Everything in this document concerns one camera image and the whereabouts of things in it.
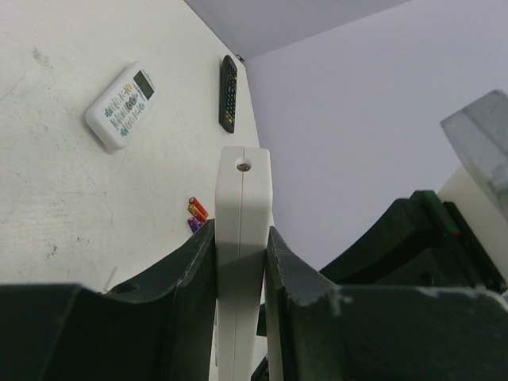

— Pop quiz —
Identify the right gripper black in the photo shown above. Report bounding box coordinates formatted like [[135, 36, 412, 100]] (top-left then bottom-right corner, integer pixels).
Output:
[[320, 190, 506, 292]]

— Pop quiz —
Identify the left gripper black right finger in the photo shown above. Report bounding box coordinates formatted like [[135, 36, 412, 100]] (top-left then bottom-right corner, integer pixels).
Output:
[[265, 229, 507, 380]]

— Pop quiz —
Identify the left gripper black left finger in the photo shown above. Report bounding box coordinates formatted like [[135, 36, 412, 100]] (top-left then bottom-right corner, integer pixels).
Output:
[[1, 221, 216, 380]]

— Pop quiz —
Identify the white AC remote with display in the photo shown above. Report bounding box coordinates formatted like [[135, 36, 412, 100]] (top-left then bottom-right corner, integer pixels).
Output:
[[85, 61, 160, 151]]

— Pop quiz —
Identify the black TV remote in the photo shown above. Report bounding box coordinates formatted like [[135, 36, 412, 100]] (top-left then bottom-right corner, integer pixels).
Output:
[[218, 55, 237, 134]]

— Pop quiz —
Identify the blue battery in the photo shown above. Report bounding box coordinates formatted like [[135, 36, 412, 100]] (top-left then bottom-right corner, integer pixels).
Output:
[[187, 217, 203, 233]]

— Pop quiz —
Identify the red orange battery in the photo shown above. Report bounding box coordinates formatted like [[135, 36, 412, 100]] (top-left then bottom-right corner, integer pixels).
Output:
[[187, 204, 207, 223], [189, 197, 210, 218]]

